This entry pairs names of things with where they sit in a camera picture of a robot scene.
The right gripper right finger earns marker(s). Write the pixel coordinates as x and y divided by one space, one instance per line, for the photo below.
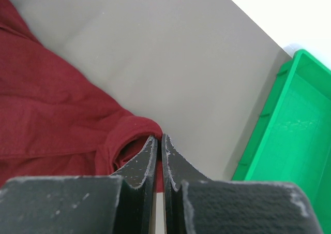
193 203

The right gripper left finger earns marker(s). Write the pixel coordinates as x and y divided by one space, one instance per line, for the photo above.
118 203

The dark red t shirt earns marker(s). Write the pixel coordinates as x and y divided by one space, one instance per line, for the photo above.
53 120

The green plastic bin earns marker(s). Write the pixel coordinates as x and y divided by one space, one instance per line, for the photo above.
291 139

